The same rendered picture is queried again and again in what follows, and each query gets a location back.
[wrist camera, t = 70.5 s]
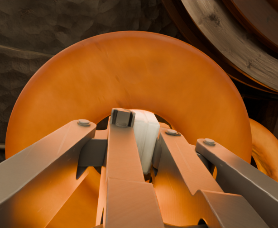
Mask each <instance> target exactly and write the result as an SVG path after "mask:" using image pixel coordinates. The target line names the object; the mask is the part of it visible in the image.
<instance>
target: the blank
mask: <svg viewBox="0 0 278 228"><path fill-rule="evenodd" d="M113 108H122V109H128V110H129V109H139V110H145V111H148V112H152V113H154V114H157V115H158V116H160V117H162V118H163V119H165V120H166V121H167V122H169V123H170V124H171V127H172V129H173V130H175V131H177V132H179V133H181V134H182V135H183V136H184V138H185V139H186V140H187V142H188V143H189V144H191V145H194V146H195V145H196V143H197V139H205V138H208V139H212V140H214V141H215V142H216V143H218V144H220V145H222V146H223V147H225V148H226V149H228V150H229V151H231V152H232V153H234V154H235V155H237V156H238V157H240V158H241V159H243V160H244V161H246V162H247V163H249V164H250V163H251V156H252V134H251V126H250V122H249V117H248V113H247V110H246V107H245V104H244V102H243V99H242V97H241V95H240V93H239V91H238V90H237V88H236V86H235V85H234V83H233V81H232V80H231V79H230V78H229V76H228V75H227V74H226V72H225V71H224V70H223V69H222V68H221V67H220V66H219V65H218V64H217V63H216V62H215V61H214V60H212V59H211V58H210V57H209V56H207V55H206V54H205V53H203V52H202V51H200V50H199V49H197V48H195V47H194V46H192V45H190V44H188V43H186V42H184V41H181V40H179V39H176V38H173V37H170V36H167V35H163V34H159V33H153V32H146V31H118V32H111V33H104V34H100V35H96V36H93V37H90V38H87V39H84V40H82V41H79V42H77V43H75V44H73V45H71V46H69V47H67V48H65V49H64V50H62V51H61V52H59V53H58V54H56V55H55V56H53V57H52V58H51V59H50V60H48V61H47V62H46V63H45V64H44V65H43V66H41V67H40V68H39V69H38V70H37V72H36V73H35V74H34V75H33V76H32V77H31V79H30V80H29V81H28V83H27V84H26V85H25V87H24V88H23V90H22V91H21V93H20V95H19V97H18V99H17V100H16V103H15V105H14V107H13V110H12V113H11V116H10V119H9V123H8V127H7V132H6V140H5V159H8V158H10V157H11V156H13V155H15V154H16V153H18V152H20V151H22V150H23V149H25V148H27V147H28V146H30V145H32V144H34V143H35V142H37V141H39V140H40V139H42V138H44V137H45V136H47V135H49V134H51V133H52V132H54V131H56V130H57V129H59V128H61V127H62V126H64V125H66V124H68V123H69V122H71V121H73V120H79V119H85V120H88V121H90V122H93V123H95V124H96V125H97V124H98V123H99V122H100V121H101V120H102V119H104V118H105V117H107V116H109V115H111V111H112V109H113ZM100 180H101V174H99V173H98V172H97V171H96V169H95V168H94V167H93V166H90V169H89V173H88V174H87V176H86V177H85V178H84V180H83V181H82V182H81V183H80V185H79V186H78V187H77V188H76V189H75V191H74V192H73V193H72V195H71V196H70V197H69V198H68V200H67V201H66V202H65V203H64V205H63V206H62V207H61V208H60V209H59V211H58V212H57V213H56V214H55V216H54V217H53V218H52V220H51V221H50V222H49V223H48V225H47V226H46V227H45V228H92V227H94V226H96V217H97V207H98V199H99V190H100Z"/></svg>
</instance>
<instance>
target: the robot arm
mask: <svg viewBox="0 0 278 228"><path fill-rule="evenodd" d="M151 165H153V167H152V171H151V176H150V180H149V183H148V182H145V180H144V174H145V175H147V174H148V173H150V170H151ZM90 166H101V167H102V168H101V180H100V190H99V199H98V207H97V217H96V226H94V227H92V228H278V182H276V181H275V180H273V179H272V178H270V177H269V176H267V175H266V174H264V173H263V172H261V171H260V170H258V169H257V168H255V167H254V166H252V165H251V164H249V163H247V162H246V161H244V160H243V159H241V158H240V157H238V156H237V155H235V154H234V153H232V152H231V151H229V150H228V149H226V148H225V147H223V146H222V145H220V144H218V143H216V142H215V141H214V140H212V139H208V138H205V139H197V143H196V145H195V146H194V145H191V144H189V143H188V142H187V140H186V139H185V138H184V136H183V135H182V134H181V133H179V132H177V131H175V130H172V129H170V127H169V126H168V125H166V124H165V123H160V122H158V121H157V119H156V117H155V115H154V113H152V112H148V111H145V110H139V109H129V110H128V109H122V108H113V109H112V111H111V116H110V117H109V121H108V126H107V129H106V130H96V124H95V123H93V122H90V121H88V120H85V119H79V120H73V121H71V122H69V123H68V124H66V125H64V126H62V127H61V128H59V129H57V130H56V131H54V132H52V133H51V134H49V135H47V136H45V137H44V138H42V139H40V140H39V141H37V142H35V143H34V144H32V145H30V146H28V147H27V148H25V149H23V150H22V151H20V152H18V153H16V154H15V155H13V156H11V157H10V158H8V159H6V160H5V161H3V162H1V163H0V228H45V227H46V226H47V225H48V223H49V222H50V221H51V220H52V218H53V217H54V216H55V214H56V213H57V212H58V211H59V209H60V208H61V207H62V206H63V205H64V203H65V202H66V201H67V200H68V198H69V197H70V196H71V195H72V193H73V192H74V191H75V189H76V188H77V187H78V186H79V185H80V183H81V182H82V181H83V180H84V178H85V177H86V176H87V174H88V173H89V169H90ZM215 167H216V169H217V175H216V179H214V178H213V174H214V170H215ZM154 188H155V189H154ZM155 193H156V194H155Z"/></svg>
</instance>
